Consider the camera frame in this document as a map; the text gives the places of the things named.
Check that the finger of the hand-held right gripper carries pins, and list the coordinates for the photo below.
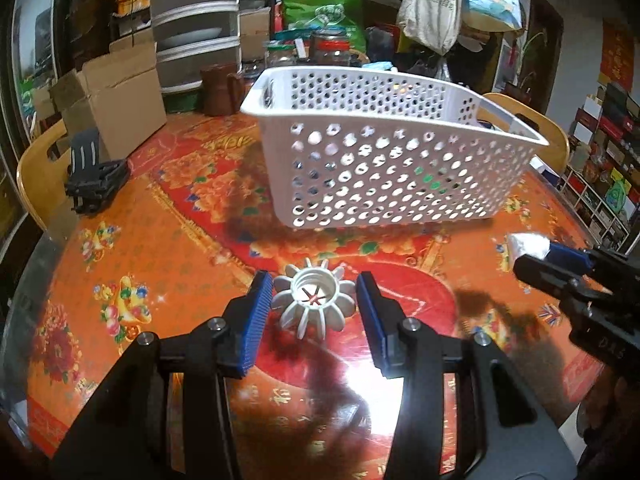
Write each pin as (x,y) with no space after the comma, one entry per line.
(542,272)
(567,257)

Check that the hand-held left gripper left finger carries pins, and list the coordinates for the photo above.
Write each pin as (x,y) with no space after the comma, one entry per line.
(256,325)

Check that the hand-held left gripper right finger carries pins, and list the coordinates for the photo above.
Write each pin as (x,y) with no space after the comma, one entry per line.
(372,320)

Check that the white tissue pack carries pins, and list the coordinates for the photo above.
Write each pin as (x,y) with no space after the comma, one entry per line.
(525,245)

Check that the white ribbed flower-shaped cap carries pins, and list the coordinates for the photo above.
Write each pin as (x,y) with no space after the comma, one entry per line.
(287,305)

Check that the white perforated plastic basket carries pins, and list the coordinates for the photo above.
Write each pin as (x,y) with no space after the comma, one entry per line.
(370,112)

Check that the white storage shelf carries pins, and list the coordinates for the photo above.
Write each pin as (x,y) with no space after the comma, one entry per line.
(595,205)

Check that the wooden chair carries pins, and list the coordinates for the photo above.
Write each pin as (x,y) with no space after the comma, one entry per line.
(550,132)
(35,180)

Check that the shelf of assorted boxes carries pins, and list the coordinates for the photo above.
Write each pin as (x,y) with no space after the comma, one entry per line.
(610,130)

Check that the black phone holder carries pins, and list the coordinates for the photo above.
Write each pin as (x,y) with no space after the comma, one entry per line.
(95,180)

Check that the small brown container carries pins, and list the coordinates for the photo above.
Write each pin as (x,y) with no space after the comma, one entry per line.
(239,92)

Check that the green plastic basket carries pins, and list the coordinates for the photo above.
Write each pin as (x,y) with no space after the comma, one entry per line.
(182,103)

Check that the tall brown container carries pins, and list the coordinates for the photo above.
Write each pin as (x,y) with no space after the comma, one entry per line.
(216,92)

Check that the open cardboard box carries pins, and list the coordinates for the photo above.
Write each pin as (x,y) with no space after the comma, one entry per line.
(125,105)

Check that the glass jar with green lid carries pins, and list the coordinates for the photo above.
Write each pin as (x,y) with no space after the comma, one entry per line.
(281,56)

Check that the glass jar with red lid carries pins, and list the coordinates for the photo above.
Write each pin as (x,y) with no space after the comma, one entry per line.
(330,50)

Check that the cream tote bag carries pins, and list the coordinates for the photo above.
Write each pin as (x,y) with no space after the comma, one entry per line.
(430,10)

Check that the small cardboard box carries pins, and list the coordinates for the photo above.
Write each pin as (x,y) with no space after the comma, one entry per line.
(255,35)

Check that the green shopping bag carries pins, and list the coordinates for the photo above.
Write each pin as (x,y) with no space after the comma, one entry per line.
(320,5)

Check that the red wall poster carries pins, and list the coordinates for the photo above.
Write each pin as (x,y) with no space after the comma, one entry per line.
(617,55)

